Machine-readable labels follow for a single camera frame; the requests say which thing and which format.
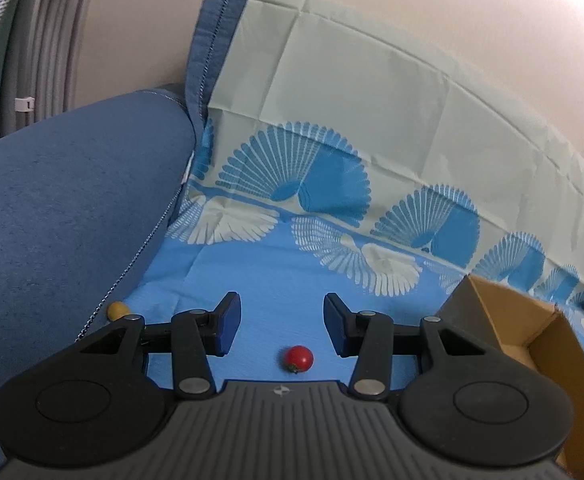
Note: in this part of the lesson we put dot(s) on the white plastic clip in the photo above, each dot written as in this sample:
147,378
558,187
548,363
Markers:
25,104

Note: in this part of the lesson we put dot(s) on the brown cardboard box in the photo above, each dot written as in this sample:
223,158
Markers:
562,360

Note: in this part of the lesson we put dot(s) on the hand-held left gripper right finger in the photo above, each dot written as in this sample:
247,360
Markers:
334,325

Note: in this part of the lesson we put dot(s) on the grey pleated curtain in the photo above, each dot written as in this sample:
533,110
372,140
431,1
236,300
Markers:
52,35

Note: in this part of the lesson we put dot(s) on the blue fan printed cloth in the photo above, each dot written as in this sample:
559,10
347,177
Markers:
372,135

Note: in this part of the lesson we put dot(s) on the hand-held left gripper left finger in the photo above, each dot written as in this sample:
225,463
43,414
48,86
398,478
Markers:
229,325

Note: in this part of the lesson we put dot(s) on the yellow cherry tomato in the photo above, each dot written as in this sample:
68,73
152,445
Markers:
117,310

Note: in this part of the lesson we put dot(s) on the red cherry tomato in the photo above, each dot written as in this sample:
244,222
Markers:
299,357

